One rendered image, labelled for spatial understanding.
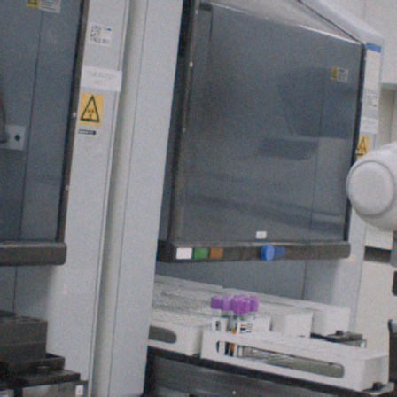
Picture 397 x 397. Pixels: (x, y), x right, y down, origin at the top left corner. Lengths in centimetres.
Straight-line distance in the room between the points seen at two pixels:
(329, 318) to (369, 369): 55
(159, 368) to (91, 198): 33
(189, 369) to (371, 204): 52
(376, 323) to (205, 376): 252
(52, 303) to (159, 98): 38
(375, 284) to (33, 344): 279
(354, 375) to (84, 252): 44
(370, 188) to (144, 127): 46
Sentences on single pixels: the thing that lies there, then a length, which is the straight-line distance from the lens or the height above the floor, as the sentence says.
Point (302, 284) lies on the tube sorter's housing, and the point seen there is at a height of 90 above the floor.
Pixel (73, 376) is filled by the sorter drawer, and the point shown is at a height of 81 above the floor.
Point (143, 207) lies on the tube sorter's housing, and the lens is 189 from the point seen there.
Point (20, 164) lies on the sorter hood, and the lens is 165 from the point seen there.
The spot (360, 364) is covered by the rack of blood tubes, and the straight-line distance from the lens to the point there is 178.
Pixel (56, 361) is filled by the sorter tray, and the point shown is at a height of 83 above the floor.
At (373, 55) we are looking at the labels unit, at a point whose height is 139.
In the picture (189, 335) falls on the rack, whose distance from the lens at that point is 194.
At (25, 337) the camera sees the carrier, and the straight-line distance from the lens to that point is 170.
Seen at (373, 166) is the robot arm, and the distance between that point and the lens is 155.
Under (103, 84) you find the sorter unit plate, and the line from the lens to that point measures 179.
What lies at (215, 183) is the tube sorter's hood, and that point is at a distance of 202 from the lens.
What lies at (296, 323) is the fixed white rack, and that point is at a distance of 222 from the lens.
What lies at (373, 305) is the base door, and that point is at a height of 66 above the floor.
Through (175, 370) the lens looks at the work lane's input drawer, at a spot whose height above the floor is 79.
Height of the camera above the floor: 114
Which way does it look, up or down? 3 degrees down
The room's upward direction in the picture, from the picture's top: 6 degrees clockwise
